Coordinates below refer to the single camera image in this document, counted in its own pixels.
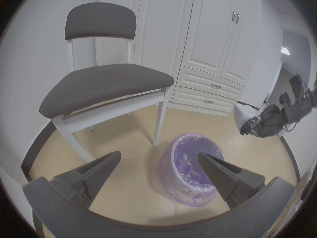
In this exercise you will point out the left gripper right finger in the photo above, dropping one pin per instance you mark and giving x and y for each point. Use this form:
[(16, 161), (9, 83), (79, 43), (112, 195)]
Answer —
[(223, 177)]

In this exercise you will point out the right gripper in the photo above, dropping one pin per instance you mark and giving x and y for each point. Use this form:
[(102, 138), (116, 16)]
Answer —
[(299, 109)]

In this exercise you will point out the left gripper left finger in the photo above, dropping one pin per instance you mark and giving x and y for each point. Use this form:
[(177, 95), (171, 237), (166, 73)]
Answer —
[(94, 177)]

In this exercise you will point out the black plastic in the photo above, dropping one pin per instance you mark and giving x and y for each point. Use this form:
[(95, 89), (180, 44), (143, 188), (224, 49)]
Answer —
[(267, 123)]

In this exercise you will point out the purple plastic bag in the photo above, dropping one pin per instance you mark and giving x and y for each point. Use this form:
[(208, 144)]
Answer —
[(168, 172)]

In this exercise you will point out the white printed wrapper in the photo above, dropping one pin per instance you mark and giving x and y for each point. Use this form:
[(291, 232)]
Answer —
[(241, 115)]

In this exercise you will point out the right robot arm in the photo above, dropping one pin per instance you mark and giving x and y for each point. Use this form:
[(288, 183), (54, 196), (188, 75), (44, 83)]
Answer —
[(296, 83)]

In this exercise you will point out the white trash bin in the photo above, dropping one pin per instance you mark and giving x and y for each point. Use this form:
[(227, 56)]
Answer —
[(174, 162)]

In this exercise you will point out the white chair grey cushions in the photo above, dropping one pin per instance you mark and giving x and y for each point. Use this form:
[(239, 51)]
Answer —
[(104, 83)]

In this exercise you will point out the white wardrobe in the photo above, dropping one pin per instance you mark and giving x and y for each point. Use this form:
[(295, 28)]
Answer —
[(210, 33)]

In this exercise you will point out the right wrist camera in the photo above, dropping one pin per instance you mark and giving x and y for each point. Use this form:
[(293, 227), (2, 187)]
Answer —
[(284, 98)]

